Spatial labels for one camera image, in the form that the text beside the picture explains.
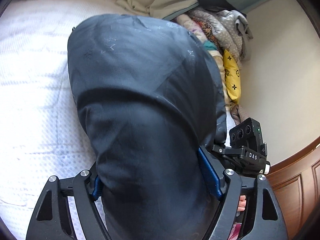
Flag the dark navy padded coat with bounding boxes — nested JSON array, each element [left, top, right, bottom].
[[67, 14, 226, 239]]

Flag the person's right hand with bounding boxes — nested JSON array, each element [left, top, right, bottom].
[[237, 195, 246, 212]]

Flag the brown knitted cloth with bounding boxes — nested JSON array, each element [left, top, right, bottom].
[[230, 105, 249, 125]]

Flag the brown wooden cabinet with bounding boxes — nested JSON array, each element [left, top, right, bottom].
[[267, 138, 319, 239]]

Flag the white quilted bed cover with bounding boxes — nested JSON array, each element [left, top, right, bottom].
[[1, 0, 124, 239]]

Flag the yellow patterned pillow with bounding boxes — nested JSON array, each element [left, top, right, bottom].
[[223, 49, 241, 104]]

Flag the grey dotted folded quilt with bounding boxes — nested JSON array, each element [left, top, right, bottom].
[[187, 7, 253, 68]]

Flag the pink floral folded quilt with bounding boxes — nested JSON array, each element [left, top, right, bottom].
[[174, 14, 218, 51]]

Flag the black garment on pile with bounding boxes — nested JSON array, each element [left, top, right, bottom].
[[197, 0, 247, 17]]

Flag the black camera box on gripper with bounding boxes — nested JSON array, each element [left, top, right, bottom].
[[229, 118, 263, 152]]

